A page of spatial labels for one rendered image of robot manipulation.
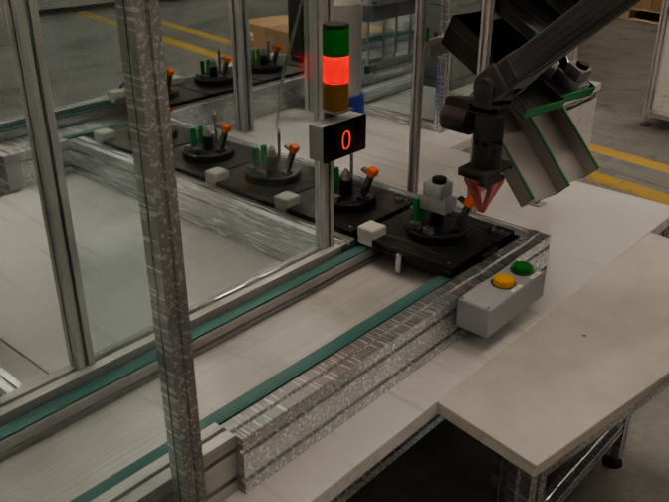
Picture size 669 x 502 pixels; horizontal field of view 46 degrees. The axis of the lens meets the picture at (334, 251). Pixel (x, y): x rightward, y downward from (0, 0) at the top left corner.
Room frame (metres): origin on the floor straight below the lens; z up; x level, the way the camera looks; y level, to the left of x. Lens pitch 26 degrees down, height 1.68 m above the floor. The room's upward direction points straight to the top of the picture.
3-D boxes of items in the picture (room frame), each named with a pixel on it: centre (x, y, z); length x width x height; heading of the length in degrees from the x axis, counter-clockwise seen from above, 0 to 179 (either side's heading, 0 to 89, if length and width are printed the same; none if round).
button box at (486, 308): (1.31, -0.32, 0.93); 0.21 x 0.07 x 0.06; 138
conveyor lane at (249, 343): (1.31, 0.00, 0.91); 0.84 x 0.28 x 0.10; 138
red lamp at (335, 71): (1.46, 0.00, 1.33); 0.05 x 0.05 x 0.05
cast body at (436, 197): (1.53, -0.21, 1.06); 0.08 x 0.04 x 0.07; 48
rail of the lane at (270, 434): (1.21, -0.15, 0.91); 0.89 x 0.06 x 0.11; 138
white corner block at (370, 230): (1.51, -0.08, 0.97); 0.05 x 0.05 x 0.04; 48
